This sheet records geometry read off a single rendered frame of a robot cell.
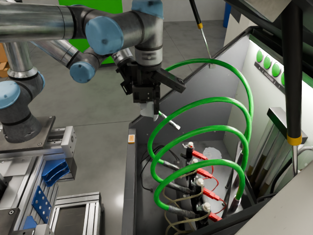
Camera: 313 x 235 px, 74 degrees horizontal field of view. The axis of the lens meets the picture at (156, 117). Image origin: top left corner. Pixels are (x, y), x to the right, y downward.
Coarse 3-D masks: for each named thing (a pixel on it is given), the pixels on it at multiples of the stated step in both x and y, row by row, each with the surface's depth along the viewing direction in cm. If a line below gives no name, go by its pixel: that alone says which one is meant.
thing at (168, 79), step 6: (156, 72) 58; (162, 72) 60; (168, 72) 63; (156, 78) 59; (162, 78) 59; (168, 78) 60; (174, 78) 62; (180, 78) 64; (168, 84) 61; (174, 84) 61; (180, 84) 61; (180, 90) 62
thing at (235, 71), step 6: (186, 60) 66; (192, 60) 65; (198, 60) 64; (204, 60) 64; (210, 60) 63; (216, 60) 63; (174, 66) 68; (228, 66) 63; (234, 72) 63; (240, 72) 63; (240, 78) 63; (246, 84) 64; (246, 90) 65; (252, 102) 67; (252, 108) 68; (252, 114) 69
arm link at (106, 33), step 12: (96, 12) 47; (132, 12) 47; (84, 24) 48; (96, 24) 41; (108, 24) 42; (120, 24) 43; (132, 24) 45; (96, 36) 42; (108, 36) 42; (120, 36) 43; (132, 36) 46; (96, 48) 44; (108, 48) 43; (120, 48) 46
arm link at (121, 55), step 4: (128, 48) 80; (116, 52) 77; (120, 52) 77; (124, 52) 78; (128, 52) 79; (112, 56) 79; (116, 56) 78; (120, 56) 77; (124, 56) 77; (128, 56) 78; (132, 56) 81; (116, 60) 78; (120, 60) 78; (116, 64) 80
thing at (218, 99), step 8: (192, 104) 55; (200, 104) 55; (240, 104) 56; (176, 112) 57; (248, 112) 58; (168, 120) 58; (248, 120) 60; (160, 128) 60; (248, 128) 62; (152, 136) 61; (248, 136) 64; (248, 144) 66; (152, 152) 66; (240, 152) 70; (160, 160) 69; (240, 160) 71; (176, 168) 71
